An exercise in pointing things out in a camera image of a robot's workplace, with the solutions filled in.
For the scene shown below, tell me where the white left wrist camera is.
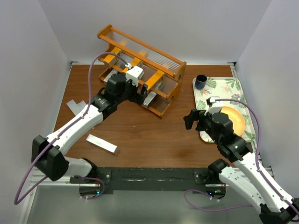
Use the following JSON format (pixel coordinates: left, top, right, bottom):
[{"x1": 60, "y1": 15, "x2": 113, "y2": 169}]
[{"x1": 125, "y1": 63, "x2": 144, "y2": 87}]

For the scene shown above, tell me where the chrome silver toothpaste box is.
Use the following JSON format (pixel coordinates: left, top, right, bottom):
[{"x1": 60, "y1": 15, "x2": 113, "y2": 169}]
[{"x1": 142, "y1": 91, "x2": 157, "y2": 109}]

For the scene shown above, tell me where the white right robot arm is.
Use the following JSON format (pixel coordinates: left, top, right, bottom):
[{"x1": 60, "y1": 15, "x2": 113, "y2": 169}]
[{"x1": 184, "y1": 109, "x2": 299, "y2": 224}]

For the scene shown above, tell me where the orange wooden three-tier shelf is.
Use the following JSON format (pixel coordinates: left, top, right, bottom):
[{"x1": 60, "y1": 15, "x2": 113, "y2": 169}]
[{"x1": 98, "y1": 25, "x2": 186, "y2": 117}]

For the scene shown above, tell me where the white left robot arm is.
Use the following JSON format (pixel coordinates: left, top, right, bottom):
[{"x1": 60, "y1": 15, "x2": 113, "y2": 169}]
[{"x1": 32, "y1": 67, "x2": 147, "y2": 181}]

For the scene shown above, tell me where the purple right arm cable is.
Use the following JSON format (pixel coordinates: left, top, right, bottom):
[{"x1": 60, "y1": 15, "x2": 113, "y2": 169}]
[{"x1": 183, "y1": 98, "x2": 299, "y2": 221}]

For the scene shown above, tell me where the yellow round plate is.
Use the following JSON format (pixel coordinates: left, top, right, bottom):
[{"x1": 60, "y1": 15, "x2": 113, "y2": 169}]
[{"x1": 221, "y1": 106, "x2": 246, "y2": 136}]

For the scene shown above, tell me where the dark blue cup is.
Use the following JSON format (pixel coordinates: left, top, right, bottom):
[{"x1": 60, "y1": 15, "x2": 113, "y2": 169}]
[{"x1": 195, "y1": 74, "x2": 207, "y2": 90}]

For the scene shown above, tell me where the orange toothpaste box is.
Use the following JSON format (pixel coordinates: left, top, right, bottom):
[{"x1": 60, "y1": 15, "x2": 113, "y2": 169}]
[
  {"x1": 103, "y1": 47, "x2": 121, "y2": 67},
  {"x1": 130, "y1": 58, "x2": 142, "y2": 67},
  {"x1": 145, "y1": 70, "x2": 164, "y2": 91}
]

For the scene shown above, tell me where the floral patterned serving tray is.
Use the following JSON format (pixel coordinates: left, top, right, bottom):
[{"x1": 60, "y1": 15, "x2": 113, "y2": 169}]
[{"x1": 192, "y1": 77, "x2": 256, "y2": 142}]

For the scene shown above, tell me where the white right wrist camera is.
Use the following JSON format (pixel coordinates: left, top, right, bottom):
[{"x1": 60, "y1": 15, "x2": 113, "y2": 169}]
[{"x1": 205, "y1": 96, "x2": 223, "y2": 115}]

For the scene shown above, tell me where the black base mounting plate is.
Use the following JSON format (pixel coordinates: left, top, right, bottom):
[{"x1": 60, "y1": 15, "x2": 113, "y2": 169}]
[{"x1": 70, "y1": 168, "x2": 227, "y2": 198}]

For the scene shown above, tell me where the aluminium frame rail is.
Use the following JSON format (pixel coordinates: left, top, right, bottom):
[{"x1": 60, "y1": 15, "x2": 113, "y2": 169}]
[{"x1": 28, "y1": 169, "x2": 82, "y2": 186}]

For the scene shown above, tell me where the grey toothpaste box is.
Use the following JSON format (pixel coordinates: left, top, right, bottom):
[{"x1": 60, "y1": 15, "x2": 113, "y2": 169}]
[{"x1": 66, "y1": 99, "x2": 82, "y2": 115}]

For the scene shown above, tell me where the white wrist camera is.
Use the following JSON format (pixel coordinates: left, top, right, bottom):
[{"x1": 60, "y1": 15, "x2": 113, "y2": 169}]
[
  {"x1": 205, "y1": 96, "x2": 223, "y2": 115},
  {"x1": 125, "y1": 63, "x2": 144, "y2": 87}
]

